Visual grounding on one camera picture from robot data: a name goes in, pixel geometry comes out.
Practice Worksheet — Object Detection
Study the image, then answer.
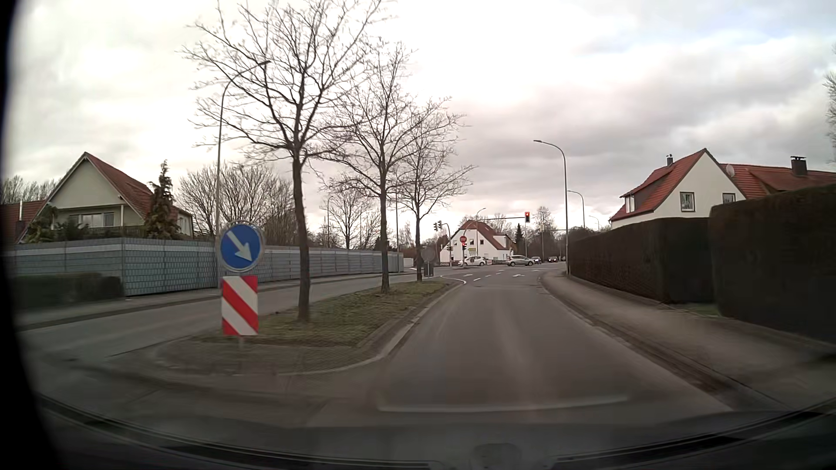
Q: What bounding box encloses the grey noise barrier wall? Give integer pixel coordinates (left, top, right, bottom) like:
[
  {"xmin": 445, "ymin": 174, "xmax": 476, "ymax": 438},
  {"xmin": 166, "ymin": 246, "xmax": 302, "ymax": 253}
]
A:
[{"xmin": 3, "ymin": 237, "xmax": 406, "ymax": 297}]

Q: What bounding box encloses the traffic light on post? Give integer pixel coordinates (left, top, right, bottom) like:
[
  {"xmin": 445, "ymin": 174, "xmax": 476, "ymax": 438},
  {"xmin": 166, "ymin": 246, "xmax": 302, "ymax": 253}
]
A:
[{"xmin": 432, "ymin": 221, "xmax": 453, "ymax": 265}]

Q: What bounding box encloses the cream house with red roof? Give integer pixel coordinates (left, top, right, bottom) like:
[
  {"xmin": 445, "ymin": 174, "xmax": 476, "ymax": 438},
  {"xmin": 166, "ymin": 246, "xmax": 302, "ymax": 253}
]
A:
[{"xmin": 0, "ymin": 152, "xmax": 195, "ymax": 244}]

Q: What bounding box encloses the low dark hedge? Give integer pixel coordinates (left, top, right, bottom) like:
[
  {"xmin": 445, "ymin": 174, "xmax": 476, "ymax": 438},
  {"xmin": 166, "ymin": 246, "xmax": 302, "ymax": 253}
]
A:
[{"xmin": 12, "ymin": 272, "xmax": 125, "ymax": 309}]

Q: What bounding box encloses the blue arrow sign with striped board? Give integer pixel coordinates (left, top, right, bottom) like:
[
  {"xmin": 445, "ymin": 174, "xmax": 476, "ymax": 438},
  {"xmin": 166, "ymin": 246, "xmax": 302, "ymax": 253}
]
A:
[{"xmin": 216, "ymin": 221, "xmax": 266, "ymax": 340}]

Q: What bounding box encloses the grey pavement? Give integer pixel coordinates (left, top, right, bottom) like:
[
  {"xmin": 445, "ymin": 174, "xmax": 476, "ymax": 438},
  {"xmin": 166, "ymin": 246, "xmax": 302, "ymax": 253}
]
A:
[
  {"xmin": 541, "ymin": 269, "xmax": 836, "ymax": 412},
  {"xmin": 16, "ymin": 271, "xmax": 419, "ymax": 330}
]

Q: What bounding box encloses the grey asphalt road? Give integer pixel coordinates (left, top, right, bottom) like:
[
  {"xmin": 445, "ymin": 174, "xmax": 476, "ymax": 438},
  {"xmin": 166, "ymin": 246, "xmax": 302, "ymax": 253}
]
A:
[{"xmin": 20, "ymin": 263, "xmax": 732, "ymax": 428}]

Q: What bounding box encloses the dark trimmed hedge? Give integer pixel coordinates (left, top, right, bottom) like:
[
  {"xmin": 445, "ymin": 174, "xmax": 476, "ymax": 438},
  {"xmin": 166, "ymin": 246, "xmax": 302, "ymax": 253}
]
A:
[{"xmin": 568, "ymin": 184, "xmax": 836, "ymax": 343}]

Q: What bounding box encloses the conifer tree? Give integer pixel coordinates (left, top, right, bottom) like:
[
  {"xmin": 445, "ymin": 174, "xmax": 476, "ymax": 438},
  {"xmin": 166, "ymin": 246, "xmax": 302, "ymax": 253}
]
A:
[{"xmin": 144, "ymin": 160, "xmax": 181, "ymax": 240}]

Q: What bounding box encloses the group of bare trees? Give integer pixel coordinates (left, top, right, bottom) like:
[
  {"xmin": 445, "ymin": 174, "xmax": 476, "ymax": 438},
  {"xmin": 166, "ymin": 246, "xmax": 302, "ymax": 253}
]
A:
[{"xmin": 176, "ymin": 162, "xmax": 298, "ymax": 247}]

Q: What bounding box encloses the kerbed grass traffic island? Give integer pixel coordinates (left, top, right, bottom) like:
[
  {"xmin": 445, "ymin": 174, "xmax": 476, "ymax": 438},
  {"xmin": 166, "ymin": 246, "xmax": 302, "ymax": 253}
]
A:
[{"xmin": 153, "ymin": 279, "xmax": 463, "ymax": 376}]

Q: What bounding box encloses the curved lamp post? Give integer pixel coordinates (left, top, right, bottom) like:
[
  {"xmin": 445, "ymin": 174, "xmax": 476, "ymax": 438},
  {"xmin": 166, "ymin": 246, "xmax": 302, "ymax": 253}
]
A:
[
  {"xmin": 533, "ymin": 139, "xmax": 570, "ymax": 275},
  {"xmin": 567, "ymin": 189, "xmax": 587, "ymax": 229}
]

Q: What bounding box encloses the white building with red roof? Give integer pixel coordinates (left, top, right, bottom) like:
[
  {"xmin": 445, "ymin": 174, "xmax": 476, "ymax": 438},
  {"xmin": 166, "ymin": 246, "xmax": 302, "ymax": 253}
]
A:
[{"xmin": 439, "ymin": 220, "xmax": 517, "ymax": 265}]

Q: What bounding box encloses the car's own bonnet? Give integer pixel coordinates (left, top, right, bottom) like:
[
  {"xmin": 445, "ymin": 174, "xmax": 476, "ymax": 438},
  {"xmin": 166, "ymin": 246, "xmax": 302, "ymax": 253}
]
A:
[{"xmin": 33, "ymin": 392, "xmax": 836, "ymax": 470}]

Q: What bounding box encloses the tall bare tree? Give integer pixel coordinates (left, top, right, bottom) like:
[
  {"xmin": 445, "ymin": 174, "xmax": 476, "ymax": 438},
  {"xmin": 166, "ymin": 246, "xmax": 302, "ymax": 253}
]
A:
[{"xmin": 183, "ymin": 0, "xmax": 393, "ymax": 323}]

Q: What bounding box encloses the white house with red roof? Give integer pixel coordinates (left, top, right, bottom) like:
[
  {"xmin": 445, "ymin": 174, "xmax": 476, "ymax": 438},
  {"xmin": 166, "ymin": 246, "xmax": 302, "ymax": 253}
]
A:
[{"xmin": 609, "ymin": 148, "xmax": 836, "ymax": 231}]

